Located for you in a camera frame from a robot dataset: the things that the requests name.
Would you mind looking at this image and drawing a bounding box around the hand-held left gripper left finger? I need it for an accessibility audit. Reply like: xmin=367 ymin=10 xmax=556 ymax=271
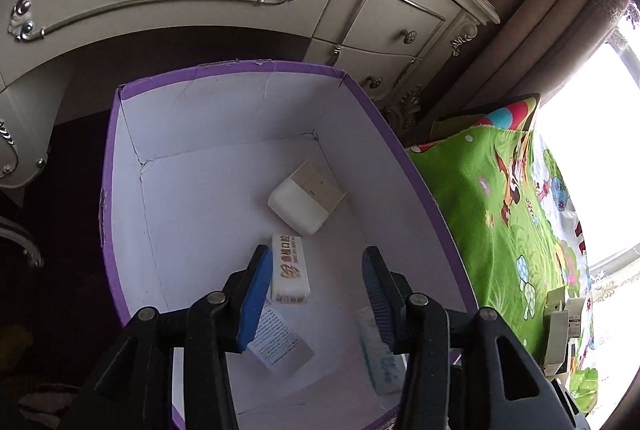
xmin=75 ymin=244 xmax=274 ymax=430

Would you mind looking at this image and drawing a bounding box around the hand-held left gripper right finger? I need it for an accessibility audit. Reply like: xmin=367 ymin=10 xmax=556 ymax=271
xmin=361 ymin=245 xmax=583 ymax=430

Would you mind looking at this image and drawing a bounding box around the white box gold red print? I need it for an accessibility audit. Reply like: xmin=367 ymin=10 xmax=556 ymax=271
xmin=270 ymin=234 xmax=313 ymax=306

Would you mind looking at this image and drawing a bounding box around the purple cardboard box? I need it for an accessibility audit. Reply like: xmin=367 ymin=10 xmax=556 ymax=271
xmin=100 ymin=57 xmax=481 ymax=430

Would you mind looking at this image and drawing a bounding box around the white box with small text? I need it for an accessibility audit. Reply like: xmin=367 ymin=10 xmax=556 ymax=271
xmin=247 ymin=302 xmax=316 ymax=376

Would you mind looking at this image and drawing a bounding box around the white box light blue print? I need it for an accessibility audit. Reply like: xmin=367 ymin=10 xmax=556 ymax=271
xmin=356 ymin=305 xmax=407 ymax=397

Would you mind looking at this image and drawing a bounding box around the white rounded box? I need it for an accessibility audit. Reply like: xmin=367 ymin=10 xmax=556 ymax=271
xmin=267 ymin=177 xmax=331 ymax=237

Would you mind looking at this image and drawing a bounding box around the green printed blanket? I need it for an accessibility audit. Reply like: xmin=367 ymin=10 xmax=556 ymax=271
xmin=405 ymin=125 xmax=601 ymax=411

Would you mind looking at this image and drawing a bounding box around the beige flat box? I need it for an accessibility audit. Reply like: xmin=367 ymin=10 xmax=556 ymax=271
xmin=291 ymin=160 xmax=347 ymax=215

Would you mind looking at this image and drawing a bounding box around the small beige box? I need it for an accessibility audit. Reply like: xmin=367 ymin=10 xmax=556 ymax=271
xmin=542 ymin=310 xmax=571 ymax=367

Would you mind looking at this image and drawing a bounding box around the colourful printed cushion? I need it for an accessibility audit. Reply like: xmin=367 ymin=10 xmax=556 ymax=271
xmin=432 ymin=92 xmax=542 ymax=141

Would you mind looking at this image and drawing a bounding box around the white curved chair leg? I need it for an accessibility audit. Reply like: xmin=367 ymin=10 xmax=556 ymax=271
xmin=0 ymin=215 xmax=45 ymax=268

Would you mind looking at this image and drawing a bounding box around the small dresser drawer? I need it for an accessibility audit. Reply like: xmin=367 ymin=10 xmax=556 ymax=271
xmin=305 ymin=40 xmax=426 ymax=101
xmin=342 ymin=0 xmax=463 ymax=53

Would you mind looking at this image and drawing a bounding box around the beige patterned curtain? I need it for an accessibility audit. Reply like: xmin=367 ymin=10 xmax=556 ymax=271
xmin=415 ymin=0 xmax=640 ymax=146

